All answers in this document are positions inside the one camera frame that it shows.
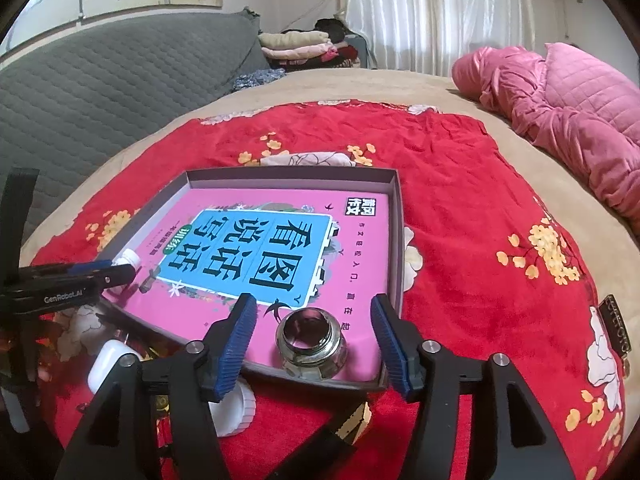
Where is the black clothing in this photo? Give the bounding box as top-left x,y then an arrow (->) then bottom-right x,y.
315,18 -> 348,43

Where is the white curtain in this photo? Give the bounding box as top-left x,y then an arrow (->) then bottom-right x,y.
337,0 -> 541,78

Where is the pink quilted duvet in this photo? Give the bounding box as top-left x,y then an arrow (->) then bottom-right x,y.
451,41 -> 640,238

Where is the pink folded garment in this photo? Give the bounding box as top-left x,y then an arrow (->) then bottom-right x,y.
262,42 -> 337,63

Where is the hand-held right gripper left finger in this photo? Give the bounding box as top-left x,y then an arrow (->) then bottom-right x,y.
65,292 -> 258,480

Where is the red floral blanket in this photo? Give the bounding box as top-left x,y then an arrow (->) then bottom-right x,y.
20,100 -> 628,480

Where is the white pill bottle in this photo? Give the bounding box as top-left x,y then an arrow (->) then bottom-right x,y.
111,248 -> 142,268

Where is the grey cardboard tray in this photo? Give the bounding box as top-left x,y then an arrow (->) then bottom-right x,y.
97,166 -> 407,392

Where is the white round ridged lid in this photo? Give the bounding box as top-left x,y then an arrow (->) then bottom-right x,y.
207,379 -> 258,437

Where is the beige bed sheet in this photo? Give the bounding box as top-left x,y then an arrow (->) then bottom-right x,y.
20,67 -> 640,480

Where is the pink and blue book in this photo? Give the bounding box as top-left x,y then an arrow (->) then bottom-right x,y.
122,187 -> 393,383

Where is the blue patterned cloth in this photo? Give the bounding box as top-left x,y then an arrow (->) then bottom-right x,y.
232,67 -> 286,92

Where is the beige folded garment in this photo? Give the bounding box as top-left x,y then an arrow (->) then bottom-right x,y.
257,30 -> 332,51

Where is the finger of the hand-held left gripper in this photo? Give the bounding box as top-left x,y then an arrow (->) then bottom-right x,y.
20,259 -> 118,283
75,264 -> 137,293

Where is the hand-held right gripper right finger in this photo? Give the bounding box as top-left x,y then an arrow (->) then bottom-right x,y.
370,293 -> 576,480

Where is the dark red clothing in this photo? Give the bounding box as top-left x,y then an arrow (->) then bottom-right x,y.
325,45 -> 361,68

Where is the white plastic case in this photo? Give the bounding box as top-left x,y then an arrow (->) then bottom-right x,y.
87,339 -> 144,396

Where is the grey quilted cover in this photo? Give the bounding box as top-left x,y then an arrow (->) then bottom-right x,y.
0,7 -> 273,261

